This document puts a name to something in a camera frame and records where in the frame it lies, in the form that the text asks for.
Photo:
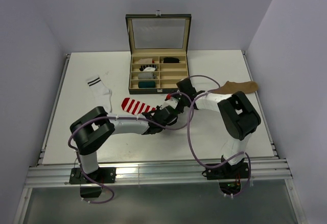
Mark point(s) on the rolled grey sock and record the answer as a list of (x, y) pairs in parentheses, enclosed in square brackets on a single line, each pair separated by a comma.
[(146, 75)]

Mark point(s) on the black compartment storage box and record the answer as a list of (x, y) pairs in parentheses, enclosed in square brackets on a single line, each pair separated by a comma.
[(152, 37)]

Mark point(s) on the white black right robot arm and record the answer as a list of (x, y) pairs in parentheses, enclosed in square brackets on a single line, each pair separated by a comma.
[(239, 116)]

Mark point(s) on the brown ribbed sock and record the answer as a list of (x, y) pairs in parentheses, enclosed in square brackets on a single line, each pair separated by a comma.
[(233, 87)]

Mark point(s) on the white sock black stripes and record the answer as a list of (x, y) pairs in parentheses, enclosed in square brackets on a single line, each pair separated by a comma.
[(101, 93)]

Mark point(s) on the rolled black white sock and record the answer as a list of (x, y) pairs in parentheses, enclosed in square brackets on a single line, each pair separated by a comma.
[(148, 68)]

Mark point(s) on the rolled teal sock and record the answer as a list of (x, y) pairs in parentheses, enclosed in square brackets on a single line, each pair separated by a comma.
[(147, 84)]

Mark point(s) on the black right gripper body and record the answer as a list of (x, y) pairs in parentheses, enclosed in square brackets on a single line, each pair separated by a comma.
[(182, 103)]

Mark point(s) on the red white striped sock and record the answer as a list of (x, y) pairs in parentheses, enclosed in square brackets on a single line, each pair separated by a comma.
[(135, 107)]

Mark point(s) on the aluminium table frame rail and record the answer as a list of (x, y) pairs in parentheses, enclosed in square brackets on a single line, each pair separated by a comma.
[(170, 172)]

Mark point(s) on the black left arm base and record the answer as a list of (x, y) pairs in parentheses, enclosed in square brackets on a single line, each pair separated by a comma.
[(102, 175)]

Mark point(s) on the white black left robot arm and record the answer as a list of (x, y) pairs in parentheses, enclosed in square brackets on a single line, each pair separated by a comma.
[(93, 129)]

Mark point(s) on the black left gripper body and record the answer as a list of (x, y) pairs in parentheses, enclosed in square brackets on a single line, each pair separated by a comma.
[(158, 109)]

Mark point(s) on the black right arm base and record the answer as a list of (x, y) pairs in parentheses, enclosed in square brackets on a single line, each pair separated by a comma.
[(234, 173)]

